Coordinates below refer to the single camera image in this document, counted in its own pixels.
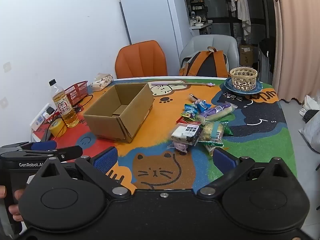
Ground white refrigerator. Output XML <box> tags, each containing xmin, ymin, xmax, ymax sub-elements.
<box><xmin>119</xmin><ymin>0</ymin><xmax>193</xmax><ymax>77</ymax></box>

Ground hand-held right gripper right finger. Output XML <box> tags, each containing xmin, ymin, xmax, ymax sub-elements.
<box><xmin>197</xmin><ymin>148</ymin><xmax>293</xmax><ymax>198</ymax></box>

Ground person's left hand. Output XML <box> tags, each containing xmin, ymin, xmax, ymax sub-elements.
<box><xmin>0</xmin><ymin>185</ymin><xmax>25</xmax><ymax>222</ymax></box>

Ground yellow tape roll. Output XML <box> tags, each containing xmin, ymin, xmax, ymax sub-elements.
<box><xmin>49</xmin><ymin>118</ymin><xmax>67</xmax><ymax>138</ymax></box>

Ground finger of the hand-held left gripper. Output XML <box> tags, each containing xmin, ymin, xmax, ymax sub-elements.
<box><xmin>20</xmin><ymin>145</ymin><xmax>83</xmax><ymax>161</ymax></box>
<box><xmin>0</xmin><ymin>141</ymin><xmax>57</xmax><ymax>153</ymax></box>

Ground blue ceramic plate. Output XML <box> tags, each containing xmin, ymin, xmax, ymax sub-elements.
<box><xmin>224</xmin><ymin>77</ymin><xmax>263</xmax><ymax>95</ymax></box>

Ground small cardboard box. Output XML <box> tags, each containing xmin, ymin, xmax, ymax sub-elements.
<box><xmin>239</xmin><ymin>45</ymin><xmax>260</xmax><ymax>67</ymax></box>

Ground blue snack packet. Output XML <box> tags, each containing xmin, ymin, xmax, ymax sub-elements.
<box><xmin>196</xmin><ymin>100</ymin><xmax>212</xmax><ymax>113</ymax></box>
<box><xmin>184</xmin><ymin>102</ymin><xmax>198</xmax><ymax>113</ymax></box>

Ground purple snack packet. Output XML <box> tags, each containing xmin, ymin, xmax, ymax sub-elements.
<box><xmin>200</xmin><ymin>102</ymin><xmax>238</xmax><ymax>123</ymax></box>

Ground pink curtain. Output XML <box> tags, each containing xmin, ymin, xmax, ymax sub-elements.
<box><xmin>271</xmin><ymin>0</ymin><xmax>320</xmax><ymax>103</ymax></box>

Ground yellow tea bottle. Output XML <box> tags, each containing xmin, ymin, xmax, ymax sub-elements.
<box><xmin>49</xmin><ymin>79</ymin><xmax>80</xmax><ymax>128</ymax></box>

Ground clear cracker packet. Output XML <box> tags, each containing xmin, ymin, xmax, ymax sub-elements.
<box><xmin>198</xmin><ymin>121</ymin><xmax>224</xmax><ymax>147</ymax></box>

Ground black cable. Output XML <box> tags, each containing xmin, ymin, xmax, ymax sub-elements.
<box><xmin>74</xmin><ymin>94</ymin><xmax>93</xmax><ymax>112</ymax></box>

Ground red plastic basket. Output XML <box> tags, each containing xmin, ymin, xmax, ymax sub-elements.
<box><xmin>64</xmin><ymin>81</ymin><xmax>88</xmax><ymax>105</ymax></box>

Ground black white snack packet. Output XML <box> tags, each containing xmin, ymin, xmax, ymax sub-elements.
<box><xmin>171</xmin><ymin>121</ymin><xmax>204</xmax><ymax>146</ymax></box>

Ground woven bamboo basket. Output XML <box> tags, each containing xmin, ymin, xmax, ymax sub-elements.
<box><xmin>229</xmin><ymin>67</ymin><xmax>258</xmax><ymax>91</ymax></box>

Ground white power strip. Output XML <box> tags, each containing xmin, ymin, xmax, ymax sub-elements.
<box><xmin>30</xmin><ymin>103</ymin><xmax>58</xmax><ymax>132</ymax></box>

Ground white plastic bag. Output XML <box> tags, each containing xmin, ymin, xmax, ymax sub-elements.
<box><xmin>299</xmin><ymin>95</ymin><xmax>320</xmax><ymax>153</ymax></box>

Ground grey chair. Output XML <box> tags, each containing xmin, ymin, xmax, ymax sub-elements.
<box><xmin>179</xmin><ymin>34</ymin><xmax>239</xmax><ymax>78</ymax></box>

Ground printed tissue pack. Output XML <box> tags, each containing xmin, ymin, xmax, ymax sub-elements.
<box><xmin>90</xmin><ymin>73</ymin><xmax>113</xmax><ymax>92</ymax></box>

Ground hanging clothes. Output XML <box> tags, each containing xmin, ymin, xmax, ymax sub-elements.
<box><xmin>226</xmin><ymin>0</ymin><xmax>252</xmax><ymax>37</ymax></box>

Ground pink snack packet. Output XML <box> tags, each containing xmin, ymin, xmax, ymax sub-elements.
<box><xmin>167</xmin><ymin>140</ymin><xmax>189</xmax><ymax>153</ymax></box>

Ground black jacket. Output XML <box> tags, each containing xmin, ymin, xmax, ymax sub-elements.
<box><xmin>259</xmin><ymin>37</ymin><xmax>277</xmax><ymax>73</ymax></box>

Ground purple telescopic stick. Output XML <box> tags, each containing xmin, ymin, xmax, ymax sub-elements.
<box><xmin>151</xmin><ymin>81</ymin><xmax>215</xmax><ymax>87</ymax></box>

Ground orange black backpack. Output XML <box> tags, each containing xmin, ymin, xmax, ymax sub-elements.
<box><xmin>179</xmin><ymin>46</ymin><xmax>230</xmax><ymax>78</ymax></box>

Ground orange chair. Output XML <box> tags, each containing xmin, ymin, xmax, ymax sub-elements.
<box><xmin>115</xmin><ymin>40</ymin><xmax>168</xmax><ymax>79</ymax></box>

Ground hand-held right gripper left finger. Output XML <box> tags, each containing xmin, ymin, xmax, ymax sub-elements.
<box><xmin>35</xmin><ymin>147</ymin><xmax>132</xmax><ymax>198</ymax></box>

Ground brown cardboard box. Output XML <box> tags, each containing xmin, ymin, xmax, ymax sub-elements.
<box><xmin>83</xmin><ymin>82</ymin><xmax>155</xmax><ymax>143</ymax></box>

